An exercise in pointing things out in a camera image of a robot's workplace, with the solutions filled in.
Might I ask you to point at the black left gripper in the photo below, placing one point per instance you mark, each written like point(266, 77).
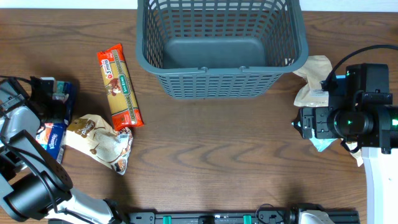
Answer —
point(58, 111)

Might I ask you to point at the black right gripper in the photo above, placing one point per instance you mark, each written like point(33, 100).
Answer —
point(320, 116)

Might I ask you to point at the Kleenex tissue multipack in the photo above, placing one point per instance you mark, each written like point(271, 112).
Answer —
point(51, 137)

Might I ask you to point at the orange spaghetti packet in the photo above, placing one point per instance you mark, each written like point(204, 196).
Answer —
point(122, 101)

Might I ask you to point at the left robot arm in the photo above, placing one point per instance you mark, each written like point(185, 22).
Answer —
point(33, 184)

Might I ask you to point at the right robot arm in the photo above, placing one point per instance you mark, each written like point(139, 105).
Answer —
point(361, 113)

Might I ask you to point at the beige paper pouch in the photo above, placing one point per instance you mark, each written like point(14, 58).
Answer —
point(315, 70)

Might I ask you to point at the teal snack packet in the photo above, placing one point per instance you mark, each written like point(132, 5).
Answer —
point(320, 144)

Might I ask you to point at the cream brown snack bag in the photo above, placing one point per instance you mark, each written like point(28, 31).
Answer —
point(93, 136)

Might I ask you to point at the brown white snack bag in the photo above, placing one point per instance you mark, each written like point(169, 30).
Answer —
point(354, 150)

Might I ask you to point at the grey plastic basket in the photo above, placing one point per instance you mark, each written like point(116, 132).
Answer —
point(220, 49)

